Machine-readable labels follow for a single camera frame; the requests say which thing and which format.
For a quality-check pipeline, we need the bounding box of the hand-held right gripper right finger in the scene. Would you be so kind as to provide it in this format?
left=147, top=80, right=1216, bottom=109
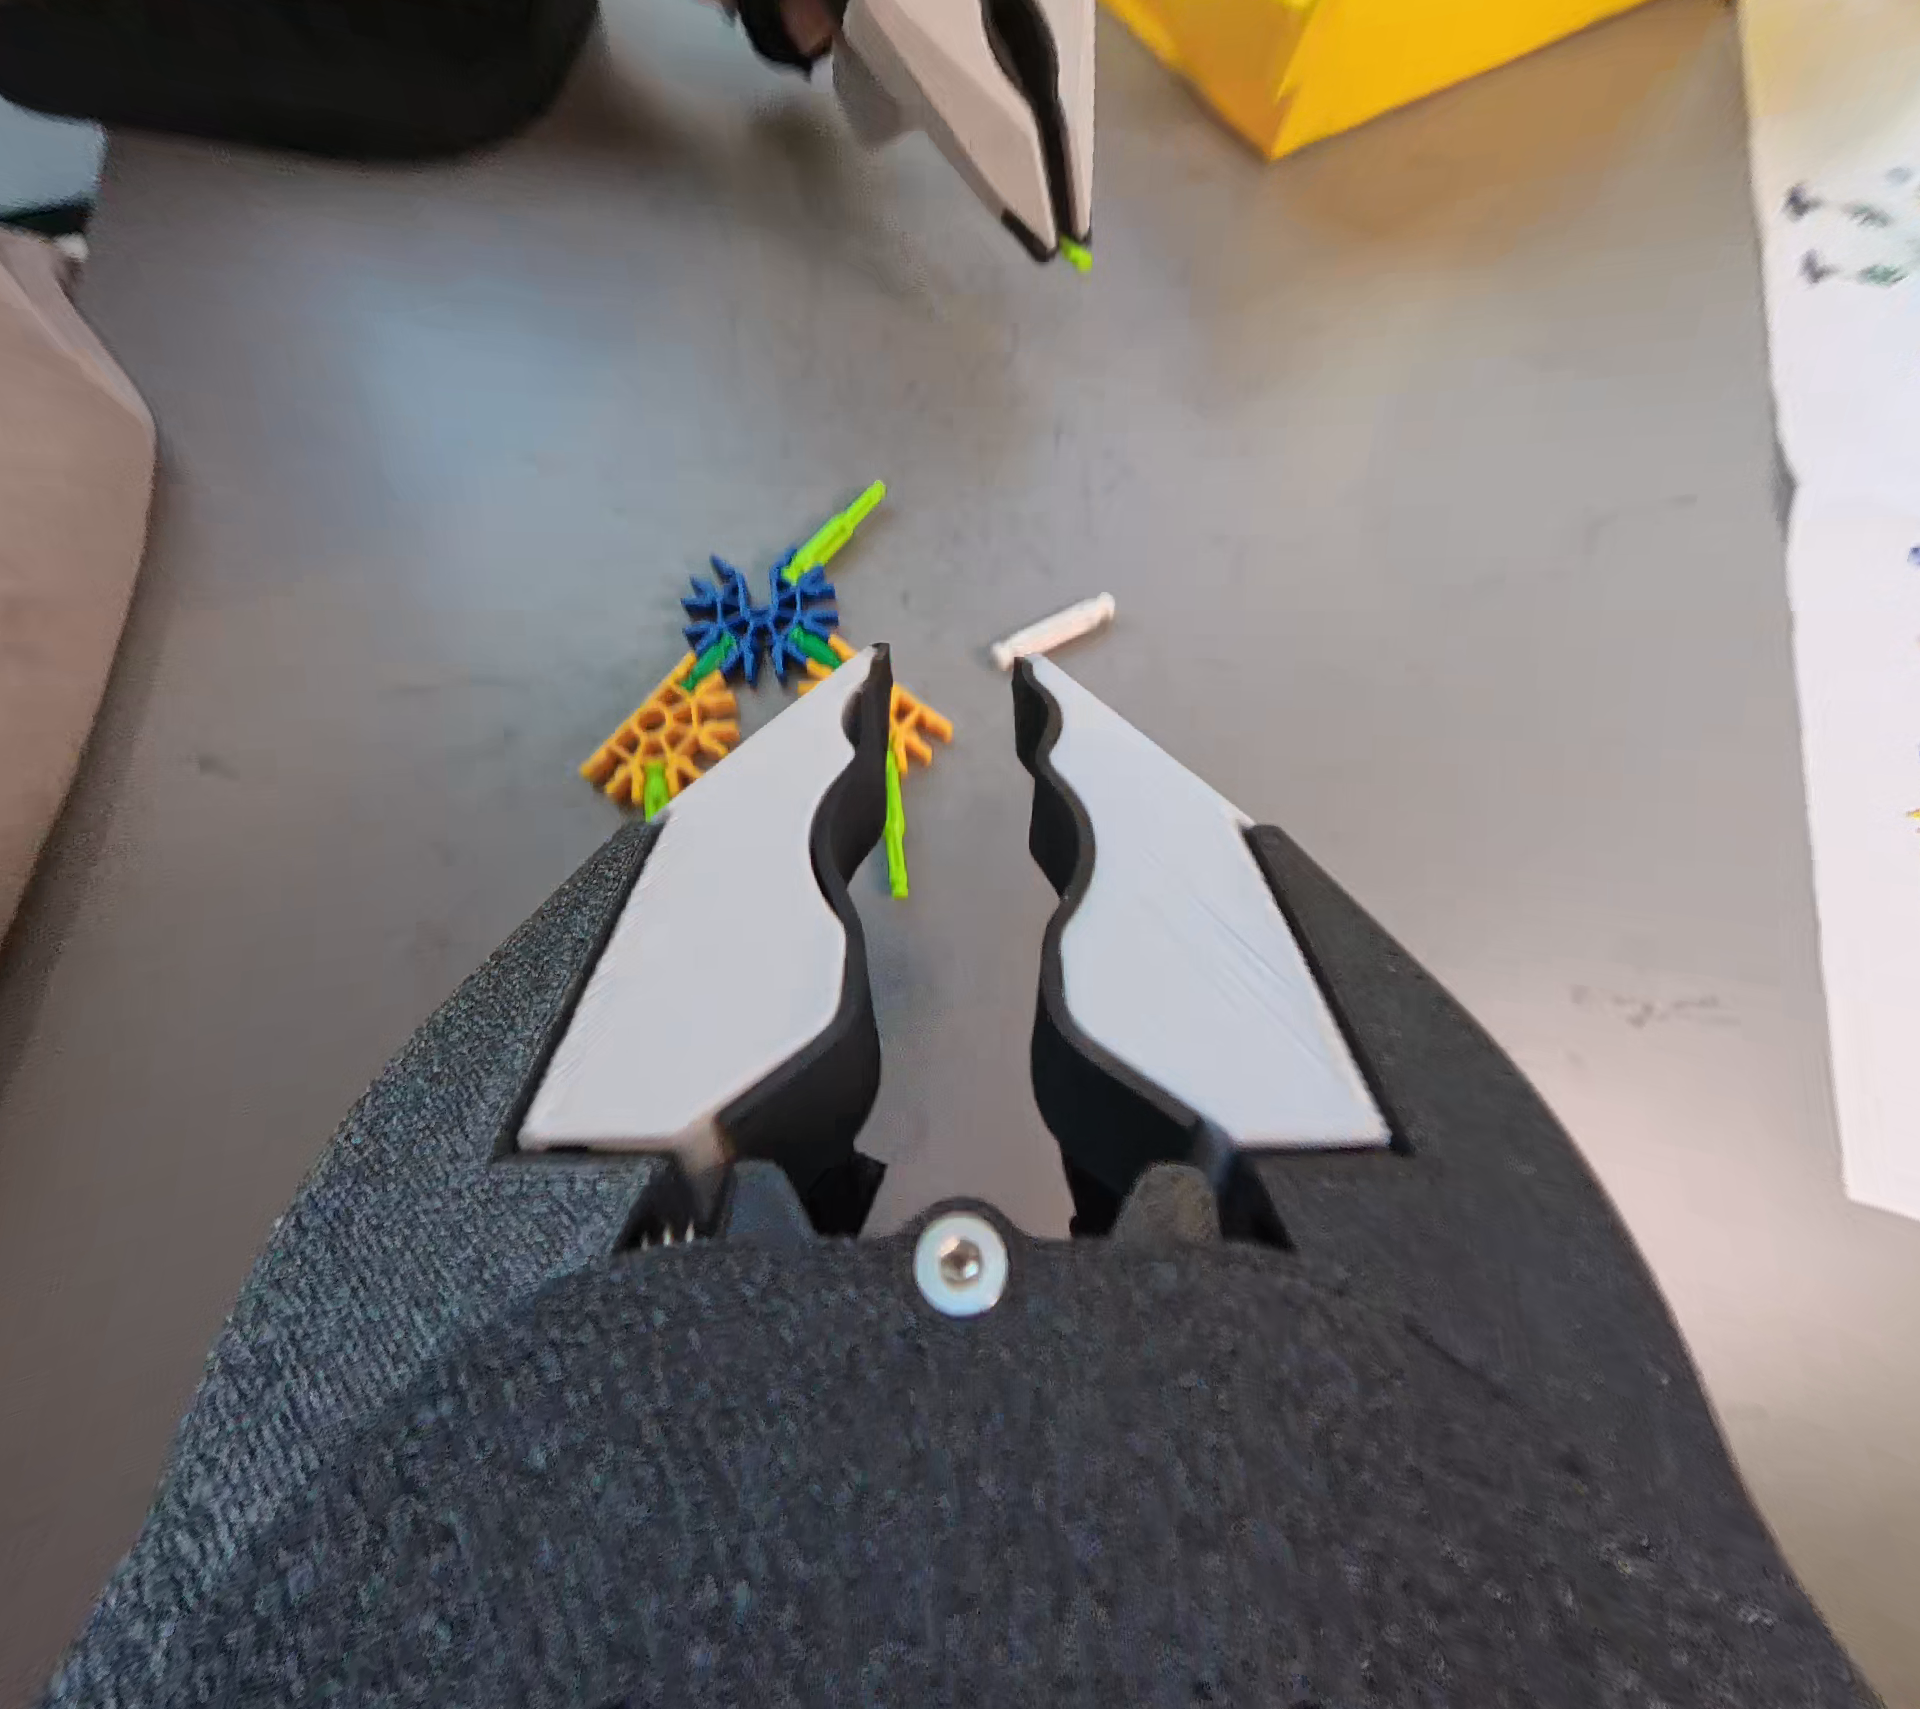
left=1013, top=654, right=1398, bottom=1243

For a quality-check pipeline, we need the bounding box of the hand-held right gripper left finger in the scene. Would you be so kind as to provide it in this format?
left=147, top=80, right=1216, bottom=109
left=517, top=644, right=898, bottom=1238

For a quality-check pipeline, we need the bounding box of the blue snowflake connector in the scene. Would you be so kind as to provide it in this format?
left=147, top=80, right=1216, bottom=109
left=680, top=557, right=782, bottom=690
left=757, top=555, right=845, bottom=688

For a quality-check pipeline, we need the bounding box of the grey desk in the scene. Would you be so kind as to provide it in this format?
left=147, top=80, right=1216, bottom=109
left=0, top=0, right=1920, bottom=1709

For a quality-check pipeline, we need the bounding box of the white rod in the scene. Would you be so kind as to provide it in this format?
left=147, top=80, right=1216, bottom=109
left=988, top=591, right=1121, bottom=673

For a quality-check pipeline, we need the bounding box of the printed instruction sheet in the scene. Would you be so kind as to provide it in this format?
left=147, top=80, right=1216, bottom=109
left=1734, top=0, right=1920, bottom=1218

